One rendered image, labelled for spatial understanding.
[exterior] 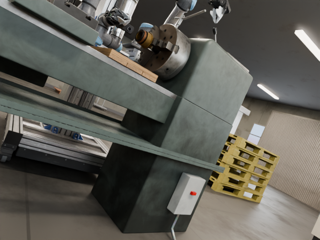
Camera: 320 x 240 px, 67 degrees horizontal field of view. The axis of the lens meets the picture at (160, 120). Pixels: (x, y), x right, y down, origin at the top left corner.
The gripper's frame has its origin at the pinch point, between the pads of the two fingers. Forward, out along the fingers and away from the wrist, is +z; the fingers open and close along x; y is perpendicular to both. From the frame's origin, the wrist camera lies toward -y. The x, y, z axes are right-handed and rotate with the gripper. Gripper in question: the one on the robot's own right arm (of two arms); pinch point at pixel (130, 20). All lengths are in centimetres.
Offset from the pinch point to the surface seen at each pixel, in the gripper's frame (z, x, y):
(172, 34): 2.5, 11.0, -23.8
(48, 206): -4, -108, -22
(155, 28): -10.3, 10.9, -18.9
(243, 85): 11, 21, -89
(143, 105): 12.0, -32.5, -27.5
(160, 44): 3.5, 1.5, -20.1
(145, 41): -1.5, -1.8, -14.2
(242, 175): -95, -21, -335
